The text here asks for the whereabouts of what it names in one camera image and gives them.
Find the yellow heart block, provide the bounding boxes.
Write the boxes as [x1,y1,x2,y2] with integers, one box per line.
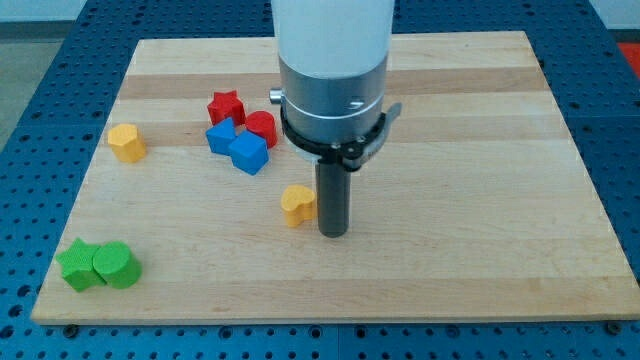
[280,184,317,227]

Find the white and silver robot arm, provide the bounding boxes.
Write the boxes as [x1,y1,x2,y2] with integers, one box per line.
[271,0,395,156]

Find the red star block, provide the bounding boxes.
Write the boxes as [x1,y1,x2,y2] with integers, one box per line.
[207,90,246,126]

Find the blue triangular block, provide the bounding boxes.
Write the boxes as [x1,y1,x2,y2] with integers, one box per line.
[205,118,236,155]

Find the red cylinder block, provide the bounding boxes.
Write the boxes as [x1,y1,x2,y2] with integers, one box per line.
[245,111,278,149]

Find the blue cube block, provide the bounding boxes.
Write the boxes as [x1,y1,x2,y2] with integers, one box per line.
[229,131,269,175]

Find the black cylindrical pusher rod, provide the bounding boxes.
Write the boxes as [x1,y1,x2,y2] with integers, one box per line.
[315,163,351,238]

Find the wooden board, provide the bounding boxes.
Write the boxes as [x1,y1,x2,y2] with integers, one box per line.
[31,32,639,325]

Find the black clamp ring with lever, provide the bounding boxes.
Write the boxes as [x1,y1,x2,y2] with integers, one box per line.
[279,102,403,173]

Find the green cylinder block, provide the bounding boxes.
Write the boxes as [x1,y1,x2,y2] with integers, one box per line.
[93,241,142,289]

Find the yellow hexagon block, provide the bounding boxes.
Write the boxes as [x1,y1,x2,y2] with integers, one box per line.
[107,124,146,163]

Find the green star block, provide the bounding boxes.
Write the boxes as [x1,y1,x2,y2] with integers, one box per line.
[55,238,106,292]

